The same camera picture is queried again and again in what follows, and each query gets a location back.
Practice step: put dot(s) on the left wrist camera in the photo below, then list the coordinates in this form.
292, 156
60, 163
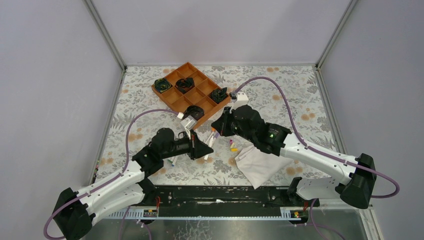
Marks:
188, 122

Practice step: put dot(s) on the orange wooden compartment tray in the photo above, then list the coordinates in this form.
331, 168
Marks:
199, 95

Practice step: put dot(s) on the dark blue rolled tie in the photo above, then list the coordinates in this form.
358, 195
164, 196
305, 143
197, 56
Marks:
194, 111

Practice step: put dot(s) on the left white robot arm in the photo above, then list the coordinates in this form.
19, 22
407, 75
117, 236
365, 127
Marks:
76, 212

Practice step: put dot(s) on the white folded cloth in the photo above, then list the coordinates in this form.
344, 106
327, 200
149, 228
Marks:
257, 166

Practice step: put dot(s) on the green patterned rolled tie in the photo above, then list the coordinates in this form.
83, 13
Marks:
161, 85

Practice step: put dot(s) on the dark green rolled tie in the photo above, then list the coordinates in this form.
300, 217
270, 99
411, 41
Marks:
218, 95

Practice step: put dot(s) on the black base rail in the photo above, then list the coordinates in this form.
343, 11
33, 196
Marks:
187, 201

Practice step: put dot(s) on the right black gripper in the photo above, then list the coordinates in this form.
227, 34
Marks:
224, 123

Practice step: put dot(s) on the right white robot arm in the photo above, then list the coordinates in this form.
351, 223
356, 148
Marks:
350, 178

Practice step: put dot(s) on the white marker pen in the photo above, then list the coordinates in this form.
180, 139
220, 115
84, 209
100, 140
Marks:
212, 135

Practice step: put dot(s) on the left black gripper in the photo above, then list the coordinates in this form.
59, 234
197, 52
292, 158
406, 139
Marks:
193, 147

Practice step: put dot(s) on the white marker blue end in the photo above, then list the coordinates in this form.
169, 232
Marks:
173, 162

